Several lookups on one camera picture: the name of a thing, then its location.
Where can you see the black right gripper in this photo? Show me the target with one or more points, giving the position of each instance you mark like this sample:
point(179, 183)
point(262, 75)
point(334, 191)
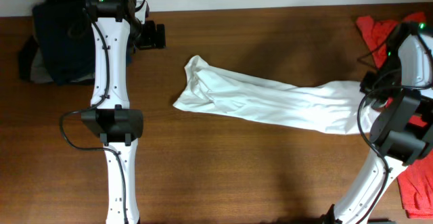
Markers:
point(366, 84)

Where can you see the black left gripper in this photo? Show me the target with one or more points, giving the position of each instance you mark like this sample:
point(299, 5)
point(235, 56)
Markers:
point(151, 41)

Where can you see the white robot print t-shirt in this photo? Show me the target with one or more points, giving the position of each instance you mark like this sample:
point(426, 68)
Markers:
point(331, 108)

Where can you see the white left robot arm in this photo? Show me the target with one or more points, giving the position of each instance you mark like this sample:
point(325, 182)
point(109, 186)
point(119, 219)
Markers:
point(119, 27)

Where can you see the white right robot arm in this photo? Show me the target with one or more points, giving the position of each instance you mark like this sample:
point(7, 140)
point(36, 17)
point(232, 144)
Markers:
point(402, 133)

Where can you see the folded navy blue garment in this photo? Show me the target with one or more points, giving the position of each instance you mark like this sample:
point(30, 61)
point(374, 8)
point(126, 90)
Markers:
point(67, 42)

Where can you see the red t-shirt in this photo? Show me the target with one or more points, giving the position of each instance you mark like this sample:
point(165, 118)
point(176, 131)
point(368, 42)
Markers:
point(415, 183)

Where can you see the folded grey garment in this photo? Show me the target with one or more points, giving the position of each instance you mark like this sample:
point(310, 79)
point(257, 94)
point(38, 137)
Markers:
point(40, 75)

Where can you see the folded black garment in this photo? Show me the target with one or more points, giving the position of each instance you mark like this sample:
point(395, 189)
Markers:
point(25, 58)

